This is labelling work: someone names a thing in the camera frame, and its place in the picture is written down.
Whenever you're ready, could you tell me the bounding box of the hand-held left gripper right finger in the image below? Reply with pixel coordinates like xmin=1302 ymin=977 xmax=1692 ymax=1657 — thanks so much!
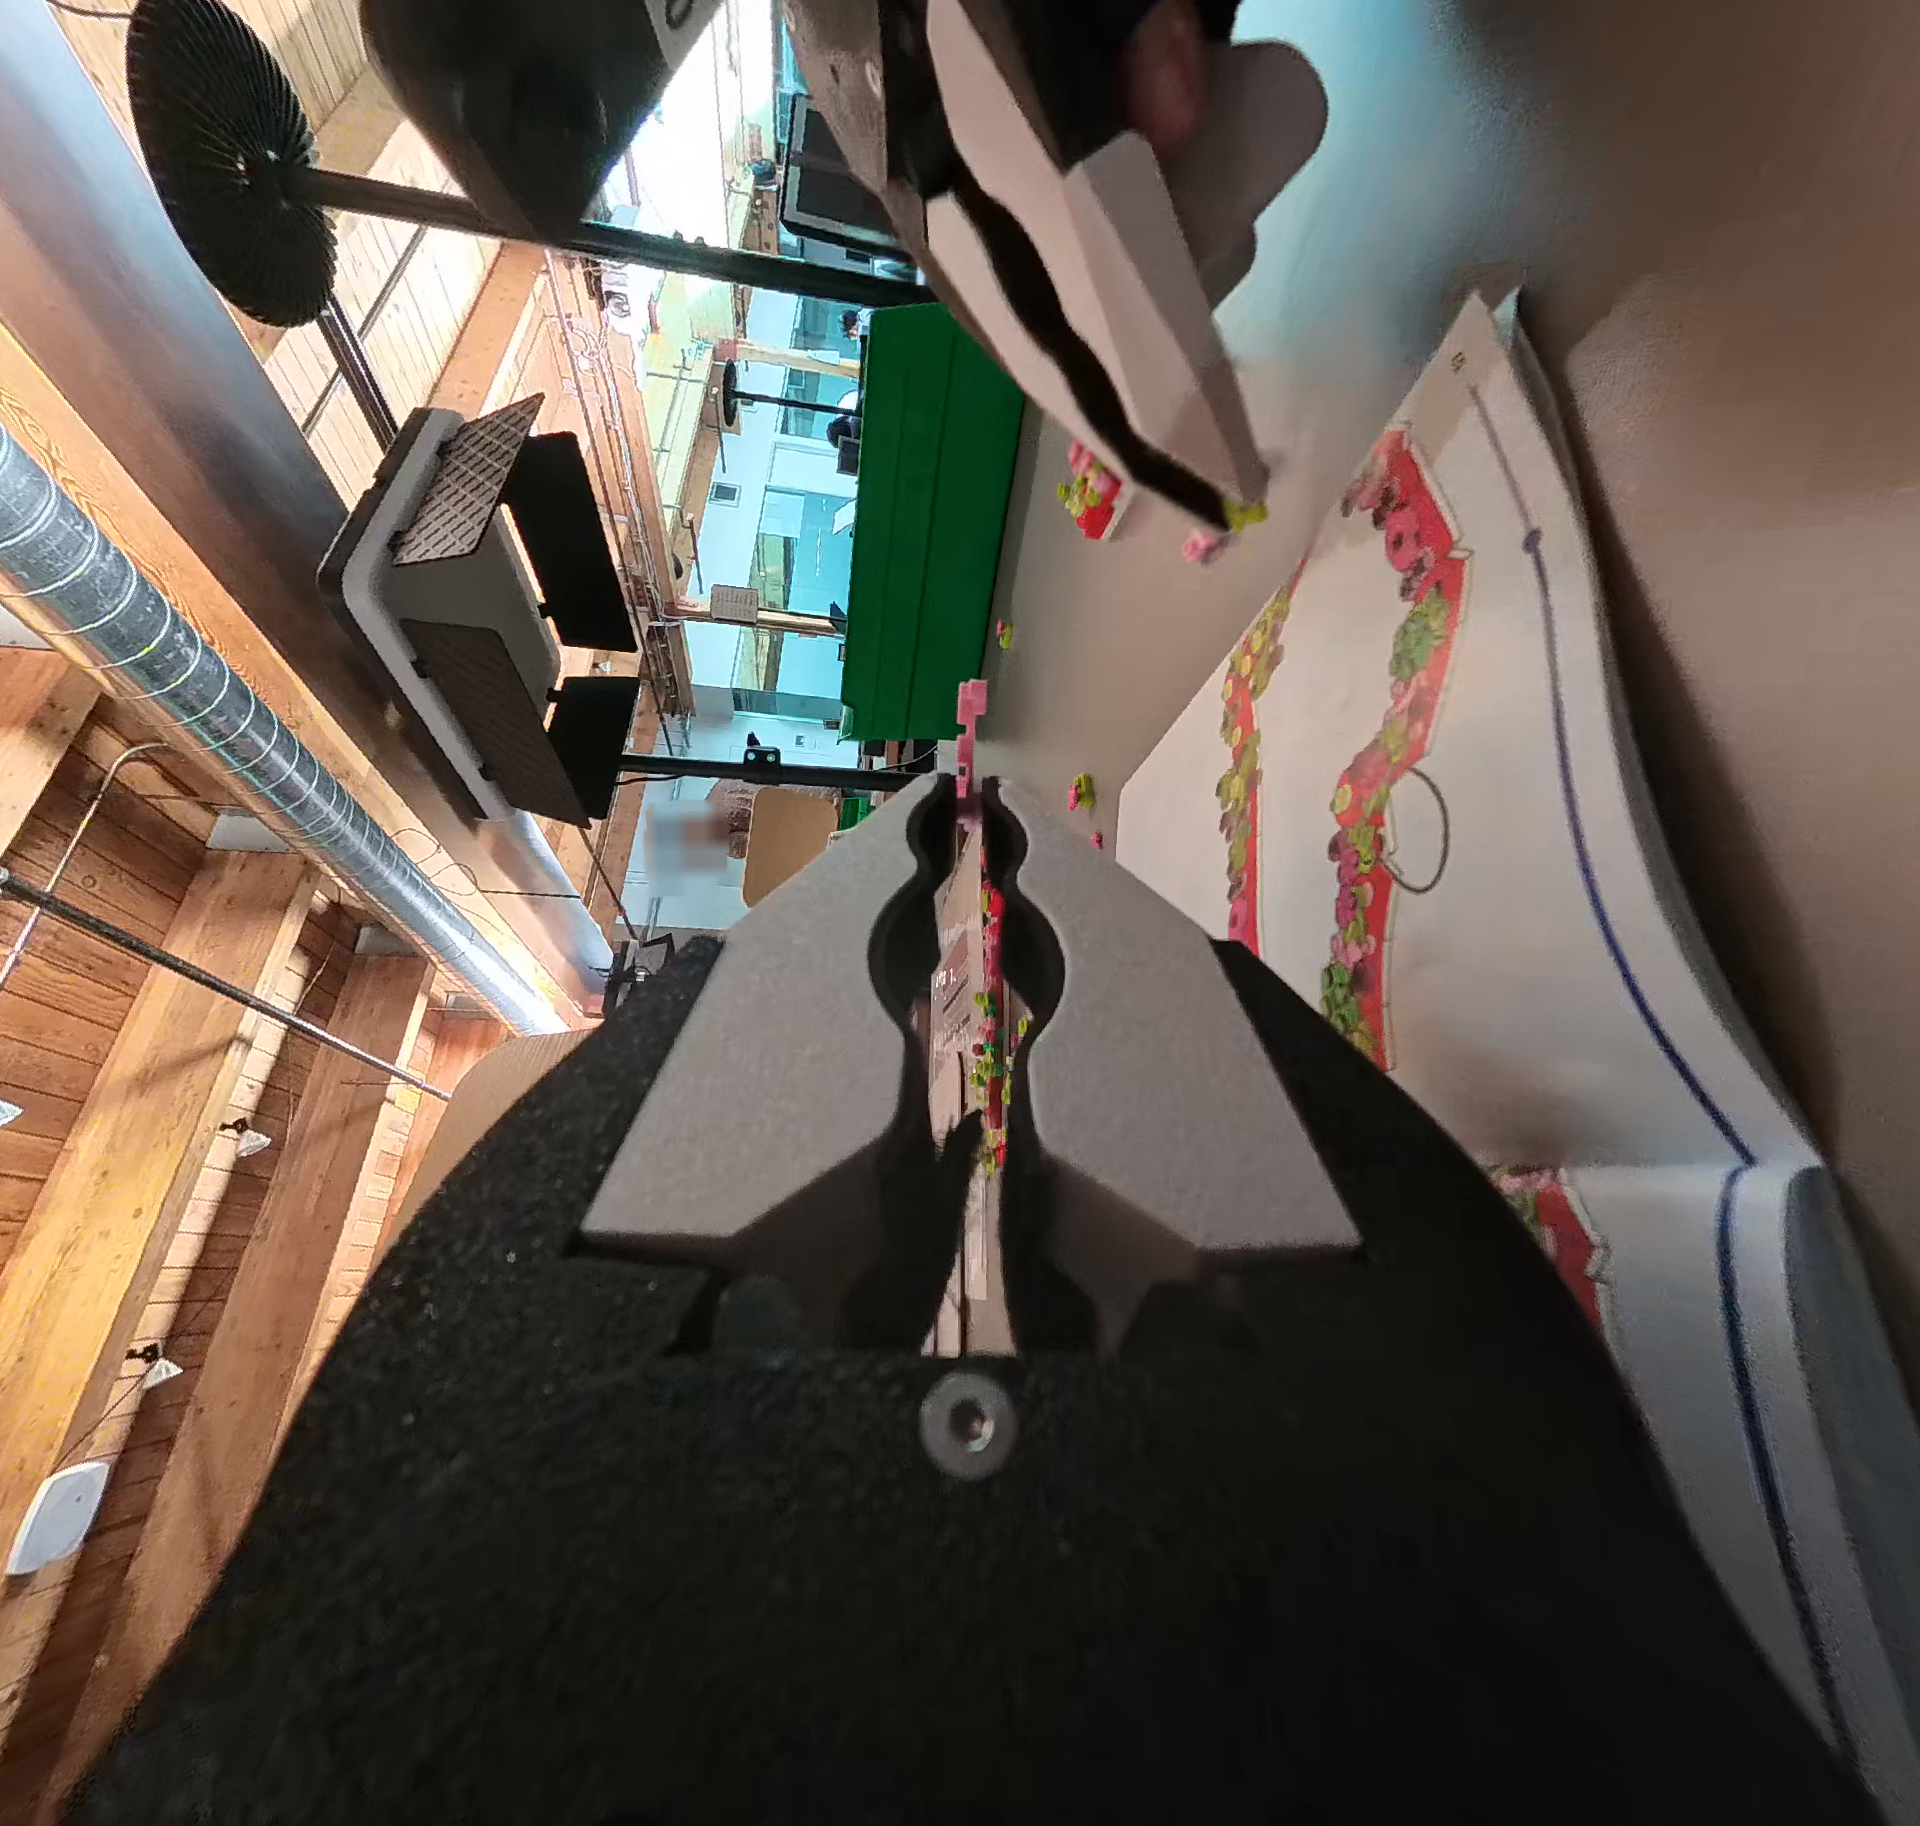
xmin=982 ymin=783 xmax=1360 ymax=1358

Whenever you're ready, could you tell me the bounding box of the thin black rod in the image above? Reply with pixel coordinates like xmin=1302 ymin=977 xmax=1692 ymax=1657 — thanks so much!
xmin=0 ymin=866 xmax=453 ymax=1106

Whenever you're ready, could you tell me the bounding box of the black computer monitor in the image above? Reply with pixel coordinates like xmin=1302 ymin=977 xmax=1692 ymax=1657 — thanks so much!
xmin=780 ymin=96 xmax=918 ymax=270

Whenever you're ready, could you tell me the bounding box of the black flat panel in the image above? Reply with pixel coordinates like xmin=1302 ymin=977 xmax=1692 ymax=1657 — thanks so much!
xmin=502 ymin=431 xmax=642 ymax=655
xmin=547 ymin=674 xmax=642 ymax=821

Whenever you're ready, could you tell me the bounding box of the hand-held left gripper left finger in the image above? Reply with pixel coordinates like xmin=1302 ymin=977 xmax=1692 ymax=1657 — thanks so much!
xmin=580 ymin=779 xmax=982 ymax=1355

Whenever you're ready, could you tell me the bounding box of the thick black pole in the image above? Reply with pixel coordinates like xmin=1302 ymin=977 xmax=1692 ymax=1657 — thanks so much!
xmin=299 ymin=164 xmax=925 ymax=307

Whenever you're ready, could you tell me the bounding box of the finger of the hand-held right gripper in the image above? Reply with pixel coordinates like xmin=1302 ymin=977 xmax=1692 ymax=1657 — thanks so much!
xmin=925 ymin=194 xmax=1219 ymax=530
xmin=925 ymin=0 xmax=1273 ymax=511

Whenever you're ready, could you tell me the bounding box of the black ribbed round disc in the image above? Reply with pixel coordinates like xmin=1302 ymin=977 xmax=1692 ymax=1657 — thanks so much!
xmin=126 ymin=0 xmax=342 ymax=328

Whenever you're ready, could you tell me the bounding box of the person's right hand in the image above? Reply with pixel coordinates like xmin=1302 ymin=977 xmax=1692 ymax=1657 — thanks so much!
xmin=1121 ymin=0 xmax=1249 ymax=152

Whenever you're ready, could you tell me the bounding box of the wooden chair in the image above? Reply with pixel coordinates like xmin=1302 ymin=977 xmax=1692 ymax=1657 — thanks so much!
xmin=742 ymin=789 xmax=845 ymax=910

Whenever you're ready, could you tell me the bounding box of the white wireless access point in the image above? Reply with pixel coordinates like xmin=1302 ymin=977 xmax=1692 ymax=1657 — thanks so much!
xmin=5 ymin=1462 xmax=113 ymax=1581

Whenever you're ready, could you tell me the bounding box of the pink lego assembly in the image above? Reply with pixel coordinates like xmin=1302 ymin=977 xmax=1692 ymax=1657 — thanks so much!
xmin=949 ymin=677 xmax=1002 ymax=943

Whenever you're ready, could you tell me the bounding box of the white ceiling unit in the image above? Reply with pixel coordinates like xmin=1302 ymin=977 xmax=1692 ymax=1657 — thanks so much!
xmin=317 ymin=393 xmax=597 ymax=828

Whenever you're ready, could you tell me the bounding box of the black pole with clamp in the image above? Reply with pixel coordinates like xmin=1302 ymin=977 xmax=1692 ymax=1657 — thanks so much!
xmin=613 ymin=741 xmax=932 ymax=796

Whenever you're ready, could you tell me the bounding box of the silver ventilation duct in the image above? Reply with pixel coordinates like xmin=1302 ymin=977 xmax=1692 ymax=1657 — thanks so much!
xmin=0 ymin=422 xmax=580 ymax=1038

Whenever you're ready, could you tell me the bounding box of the green plastic bin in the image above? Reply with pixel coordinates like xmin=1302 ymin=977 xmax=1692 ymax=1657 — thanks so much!
xmin=836 ymin=304 xmax=1032 ymax=741

